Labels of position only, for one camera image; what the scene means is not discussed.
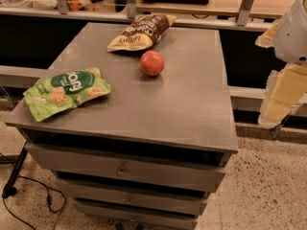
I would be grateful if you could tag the metal bracket middle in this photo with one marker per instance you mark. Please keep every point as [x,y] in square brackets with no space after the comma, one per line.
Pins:
[131,9]

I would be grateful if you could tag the bottom grey drawer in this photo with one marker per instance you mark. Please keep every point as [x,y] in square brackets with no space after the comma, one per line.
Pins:
[134,215]

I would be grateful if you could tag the black stand leg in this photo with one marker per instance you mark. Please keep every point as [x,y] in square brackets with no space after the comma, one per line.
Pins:
[17,162]

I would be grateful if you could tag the metal bracket right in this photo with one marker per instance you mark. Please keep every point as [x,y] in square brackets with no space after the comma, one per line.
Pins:
[244,11]

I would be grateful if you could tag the grey drawer cabinet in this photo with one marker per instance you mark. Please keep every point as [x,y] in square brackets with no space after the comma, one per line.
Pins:
[184,115]

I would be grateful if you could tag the green snack bag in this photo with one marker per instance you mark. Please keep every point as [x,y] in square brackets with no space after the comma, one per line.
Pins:
[65,91]

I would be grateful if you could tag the grey drawer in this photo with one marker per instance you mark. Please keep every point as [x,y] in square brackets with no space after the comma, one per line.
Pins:
[115,165]
[134,215]
[132,197]

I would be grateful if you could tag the top grey drawer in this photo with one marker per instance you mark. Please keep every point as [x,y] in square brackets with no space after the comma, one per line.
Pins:
[115,165]

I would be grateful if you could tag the middle grey drawer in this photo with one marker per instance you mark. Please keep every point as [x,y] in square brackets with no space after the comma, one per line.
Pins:
[132,197]

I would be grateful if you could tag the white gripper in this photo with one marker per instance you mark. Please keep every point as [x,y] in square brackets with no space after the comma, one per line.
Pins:
[293,37]

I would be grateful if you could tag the red apple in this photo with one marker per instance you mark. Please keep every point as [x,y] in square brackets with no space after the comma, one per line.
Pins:
[152,63]

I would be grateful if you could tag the brown chip bag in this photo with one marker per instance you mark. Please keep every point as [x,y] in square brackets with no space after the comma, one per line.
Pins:
[143,33]

